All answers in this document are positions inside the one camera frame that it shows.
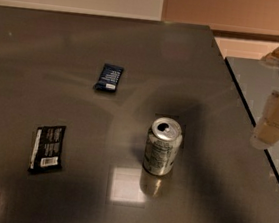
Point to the silver 7up soda can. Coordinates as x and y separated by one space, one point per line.
162 145

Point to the blue rxbar blueberry wrapper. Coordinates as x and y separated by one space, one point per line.
109 78

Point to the grey side table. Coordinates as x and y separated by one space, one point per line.
255 81

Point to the black snack bar wrapper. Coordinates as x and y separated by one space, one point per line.
46 152

